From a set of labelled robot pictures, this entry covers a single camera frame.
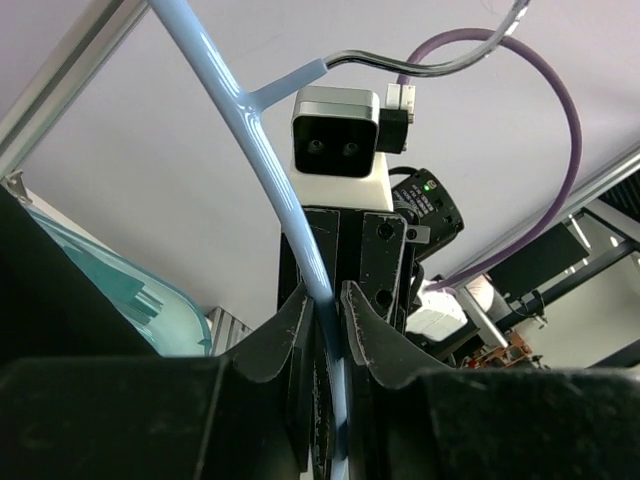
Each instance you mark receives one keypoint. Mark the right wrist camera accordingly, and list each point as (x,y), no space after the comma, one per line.
(341,137)

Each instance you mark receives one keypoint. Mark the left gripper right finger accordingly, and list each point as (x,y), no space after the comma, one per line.
(412,418)

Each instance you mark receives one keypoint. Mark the light blue plastic hanger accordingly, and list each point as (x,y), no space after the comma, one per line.
(242,110)

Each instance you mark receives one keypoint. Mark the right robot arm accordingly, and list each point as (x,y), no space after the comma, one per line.
(435,321)

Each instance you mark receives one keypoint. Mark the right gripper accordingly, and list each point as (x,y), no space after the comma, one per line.
(371,249)

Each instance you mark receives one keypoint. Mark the teal plastic basket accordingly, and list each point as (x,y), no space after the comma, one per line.
(167,318)

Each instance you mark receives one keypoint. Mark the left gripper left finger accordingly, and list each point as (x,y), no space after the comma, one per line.
(245,414)

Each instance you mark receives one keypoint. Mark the aluminium frame posts right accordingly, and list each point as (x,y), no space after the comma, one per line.
(76,58)

